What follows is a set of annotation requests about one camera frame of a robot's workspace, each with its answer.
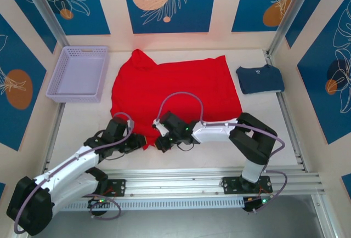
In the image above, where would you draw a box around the red t-shirt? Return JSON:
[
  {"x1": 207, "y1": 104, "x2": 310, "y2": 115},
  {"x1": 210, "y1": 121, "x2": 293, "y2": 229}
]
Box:
[{"x1": 110, "y1": 48, "x2": 244, "y2": 151}]

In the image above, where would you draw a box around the folded navy t-shirt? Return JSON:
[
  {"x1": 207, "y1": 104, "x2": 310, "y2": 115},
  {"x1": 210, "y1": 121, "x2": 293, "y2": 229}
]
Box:
[{"x1": 235, "y1": 65, "x2": 285, "y2": 95}]

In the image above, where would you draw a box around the lavender plastic basket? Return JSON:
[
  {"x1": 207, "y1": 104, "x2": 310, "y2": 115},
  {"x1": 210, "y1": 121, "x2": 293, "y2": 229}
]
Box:
[{"x1": 45, "y1": 46, "x2": 110, "y2": 104}]

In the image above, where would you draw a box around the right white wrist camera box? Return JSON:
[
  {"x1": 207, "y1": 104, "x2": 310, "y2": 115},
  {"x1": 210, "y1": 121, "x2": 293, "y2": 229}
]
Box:
[{"x1": 152, "y1": 118, "x2": 169, "y2": 137}]

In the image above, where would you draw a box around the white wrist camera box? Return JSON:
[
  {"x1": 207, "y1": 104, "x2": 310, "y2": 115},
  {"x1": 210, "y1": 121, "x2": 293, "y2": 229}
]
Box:
[
  {"x1": 152, "y1": 118, "x2": 169, "y2": 137},
  {"x1": 125, "y1": 119, "x2": 135, "y2": 136}
]

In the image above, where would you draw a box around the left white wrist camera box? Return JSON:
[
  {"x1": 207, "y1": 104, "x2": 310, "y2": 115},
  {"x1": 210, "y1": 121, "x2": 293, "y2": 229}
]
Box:
[{"x1": 125, "y1": 119, "x2": 135, "y2": 136}]

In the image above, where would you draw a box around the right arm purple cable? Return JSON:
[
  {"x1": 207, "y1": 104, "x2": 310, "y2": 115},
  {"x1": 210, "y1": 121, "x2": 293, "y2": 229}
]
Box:
[{"x1": 157, "y1": 92, "x2": 288, "y2": 214}]

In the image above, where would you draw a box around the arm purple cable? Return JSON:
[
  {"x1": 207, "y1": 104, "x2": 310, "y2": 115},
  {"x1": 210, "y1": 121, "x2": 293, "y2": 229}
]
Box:
[
  {"x1": 157, "y1": 92, "x2": 288, "y2": 214},
  {"x1": 13, "y1": 112, "x2": 135, "y2": 235}
]

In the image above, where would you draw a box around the aluminium mounting rail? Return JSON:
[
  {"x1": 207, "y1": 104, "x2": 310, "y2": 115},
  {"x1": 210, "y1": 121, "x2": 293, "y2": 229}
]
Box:
[{"x1": 23, "y1": 168, "x2": 326, "y2": 200}]

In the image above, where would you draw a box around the grey slotted cable duct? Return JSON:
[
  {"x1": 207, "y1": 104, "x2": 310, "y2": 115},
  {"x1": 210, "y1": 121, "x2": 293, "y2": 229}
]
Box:
[{"x1": 35, "y1": 197, "x2": 245, "y2": 212}]

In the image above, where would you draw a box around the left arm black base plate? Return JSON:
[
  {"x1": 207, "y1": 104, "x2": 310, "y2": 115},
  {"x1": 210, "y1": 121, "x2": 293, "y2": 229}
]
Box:
[{"x1": 76, "y1": 179, "x2": 127, "y2": 197}]

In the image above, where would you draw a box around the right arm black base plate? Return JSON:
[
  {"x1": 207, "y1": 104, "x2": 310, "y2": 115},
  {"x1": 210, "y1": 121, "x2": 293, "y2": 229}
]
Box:
[{"x1": 220, "y1": 177, "x2": 274, "y2": 195}]

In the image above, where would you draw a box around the blue floral wall panel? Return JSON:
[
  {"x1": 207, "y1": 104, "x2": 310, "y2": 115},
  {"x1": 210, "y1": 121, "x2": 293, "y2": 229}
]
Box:
[
  {"x1": 121, "y1": 0, "x2": 218, "y2": 34},
  {"x1": 35, "y1": 0, "x2": 111, "y2": 36},
  {"x1": 0, "y1": 13, "x2": 47, "y2": 151},
  {"x1": 231, "y1": 0, "x2": 305, "y2": 32},
  {"x1": 297, "y1": 0, "x2": 351, "y2": 145}
]

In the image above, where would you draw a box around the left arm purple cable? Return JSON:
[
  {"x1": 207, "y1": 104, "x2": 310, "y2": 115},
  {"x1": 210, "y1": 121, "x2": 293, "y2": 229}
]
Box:
[{"x1": 13, "y1": 112, "x2": 135, "y2": 235}]

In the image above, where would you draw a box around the aluminium frame post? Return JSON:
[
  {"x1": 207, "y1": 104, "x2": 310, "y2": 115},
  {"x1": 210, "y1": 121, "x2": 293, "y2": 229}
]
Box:
[
  {"x1": 267, "y1": 0, "x2": 316, "y2": 58},
  {"x1": 20, "y1": 0, "x2": 70, "y2": 47}
]

